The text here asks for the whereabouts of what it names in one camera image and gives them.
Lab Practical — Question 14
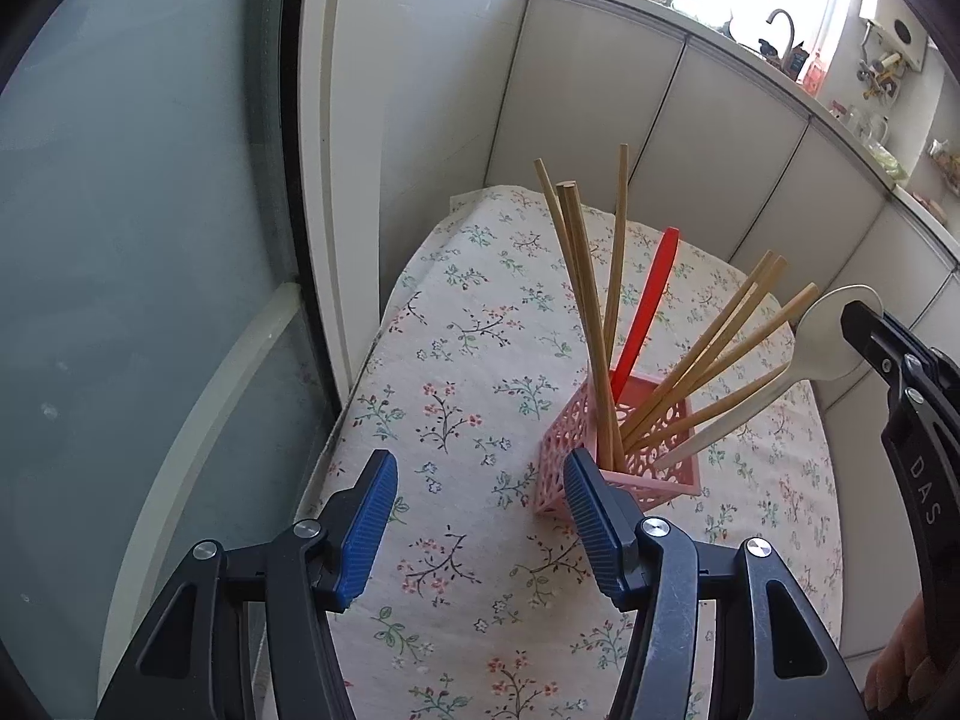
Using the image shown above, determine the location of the glass sliding door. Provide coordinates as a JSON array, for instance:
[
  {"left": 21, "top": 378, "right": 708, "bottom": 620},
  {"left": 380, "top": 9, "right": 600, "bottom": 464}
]
[{"left": 0, "top": 0, "right": 391, "bottom": 720}]

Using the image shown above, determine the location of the pink perforated utensil holder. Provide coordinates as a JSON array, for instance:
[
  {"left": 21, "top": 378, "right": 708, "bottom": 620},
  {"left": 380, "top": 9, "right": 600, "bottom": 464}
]
[{"left": 534, "top": 371, "right": 704, "bottom": 518}]

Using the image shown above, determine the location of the bunch of wooden chopsticks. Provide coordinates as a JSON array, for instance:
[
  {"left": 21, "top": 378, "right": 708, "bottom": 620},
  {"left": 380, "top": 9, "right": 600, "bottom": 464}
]
[{"left": 532, "top": 142, "right": 820, "bottom": 473}]

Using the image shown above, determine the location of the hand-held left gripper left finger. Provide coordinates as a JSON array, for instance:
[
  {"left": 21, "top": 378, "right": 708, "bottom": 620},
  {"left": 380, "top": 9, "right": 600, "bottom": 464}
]
[{"left": 94, "top": 450, "right": 398, "bottom": 720}]

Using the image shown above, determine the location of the glass jar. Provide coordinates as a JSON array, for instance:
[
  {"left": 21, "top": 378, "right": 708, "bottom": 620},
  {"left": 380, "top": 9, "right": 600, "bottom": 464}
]
[{"left": 847, "top": 108, "right": 891, "bottom": 149}]

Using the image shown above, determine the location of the person's right hand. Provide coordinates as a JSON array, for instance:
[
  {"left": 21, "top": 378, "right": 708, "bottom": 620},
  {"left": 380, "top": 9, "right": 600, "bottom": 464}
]
[{"left": 862, "top": 592, "right": 942, "bottom": 713}]

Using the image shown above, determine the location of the white panelled counter cabinet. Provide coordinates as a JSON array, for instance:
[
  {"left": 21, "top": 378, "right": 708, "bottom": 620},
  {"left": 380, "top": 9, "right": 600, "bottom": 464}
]
[{"left": 484, "top": 0, "right": 960, "bottom": 410}]

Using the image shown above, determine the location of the floral tablecloth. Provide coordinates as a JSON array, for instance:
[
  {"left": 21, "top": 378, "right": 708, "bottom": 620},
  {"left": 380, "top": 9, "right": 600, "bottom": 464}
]
[{"left": 296, "top": 184, "right": 845, "bottom": 720}]

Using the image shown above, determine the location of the metal kitchen faucet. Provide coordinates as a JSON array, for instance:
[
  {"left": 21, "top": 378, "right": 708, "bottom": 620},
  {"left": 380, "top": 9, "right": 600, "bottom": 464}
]
[{"left": 765, "top": 9, "right": 798, "bottom": 53}]

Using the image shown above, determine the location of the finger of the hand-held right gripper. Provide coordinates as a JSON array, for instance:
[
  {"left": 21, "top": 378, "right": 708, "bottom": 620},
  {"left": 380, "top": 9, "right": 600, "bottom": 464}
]
[{"left": 840, "top": 300, "right": 960, "bottom": 407}]

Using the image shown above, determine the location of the white plastic spoon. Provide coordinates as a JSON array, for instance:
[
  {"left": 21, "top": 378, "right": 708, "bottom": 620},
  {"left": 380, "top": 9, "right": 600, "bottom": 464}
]
[{"left": 652, "top": 283, "right": 886, "bottom": 473}]

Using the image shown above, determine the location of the white wall water heater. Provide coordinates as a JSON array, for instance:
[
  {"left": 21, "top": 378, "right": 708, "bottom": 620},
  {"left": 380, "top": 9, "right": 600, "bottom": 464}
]
[{"left": 859, "top": 0, "right": 932, "bottom": 74}]

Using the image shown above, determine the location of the red plastic spoon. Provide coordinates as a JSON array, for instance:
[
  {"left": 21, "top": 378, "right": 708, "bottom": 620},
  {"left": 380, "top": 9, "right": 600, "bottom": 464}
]
[{"left": 609, "top": 226, "right": 681, "bottom": 406}]

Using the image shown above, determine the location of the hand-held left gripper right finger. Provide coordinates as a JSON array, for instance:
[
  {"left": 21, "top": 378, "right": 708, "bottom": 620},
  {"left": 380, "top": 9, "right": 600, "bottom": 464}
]
[{"left": 562, "top": 448, "right": 871, "bottom": 720}]

